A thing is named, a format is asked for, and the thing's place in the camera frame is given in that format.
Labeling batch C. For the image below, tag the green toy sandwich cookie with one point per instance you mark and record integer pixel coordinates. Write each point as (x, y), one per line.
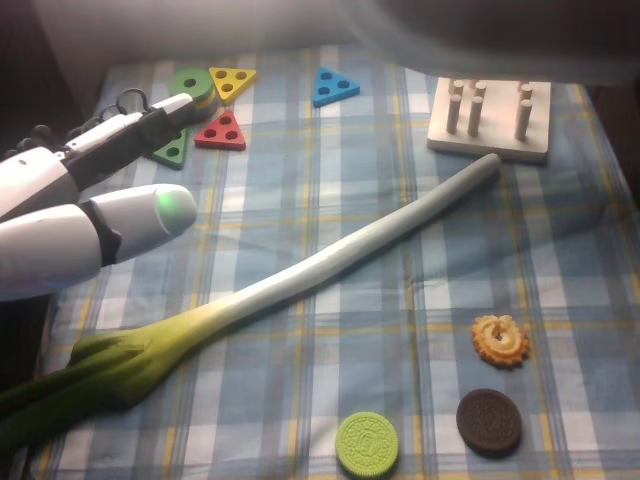
(367, 445)

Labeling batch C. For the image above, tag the long green leek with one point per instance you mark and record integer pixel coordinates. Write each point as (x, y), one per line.
(300, 270)

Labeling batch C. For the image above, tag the red triangle block three holes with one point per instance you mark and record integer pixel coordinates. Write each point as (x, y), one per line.
(222, 132)

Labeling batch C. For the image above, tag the blue triangle block three holes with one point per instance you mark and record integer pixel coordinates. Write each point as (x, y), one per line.
(332, 95)

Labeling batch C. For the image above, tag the yellow triangle block three holes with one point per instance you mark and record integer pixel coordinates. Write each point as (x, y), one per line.
(227, 90)

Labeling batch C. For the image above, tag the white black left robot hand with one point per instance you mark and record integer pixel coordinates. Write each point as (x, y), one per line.
(40, 240)

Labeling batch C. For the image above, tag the green triangle block three holes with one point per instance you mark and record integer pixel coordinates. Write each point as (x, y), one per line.
(172, 155)

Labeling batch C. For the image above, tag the yellow toy butter cookie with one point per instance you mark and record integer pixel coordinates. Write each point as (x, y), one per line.
(500, 342)

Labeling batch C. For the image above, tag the blue plaid tablecloth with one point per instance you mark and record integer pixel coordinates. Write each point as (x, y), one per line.
(400, 350)

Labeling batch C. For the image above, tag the wooden peg board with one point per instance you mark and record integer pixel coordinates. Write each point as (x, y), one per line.
(492, 140)

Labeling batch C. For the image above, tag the white backdrop sheet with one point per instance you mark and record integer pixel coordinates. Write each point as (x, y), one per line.
(150, 30)

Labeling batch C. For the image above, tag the brown toy sandwich cookie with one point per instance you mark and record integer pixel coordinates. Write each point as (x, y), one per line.
(489, 422)

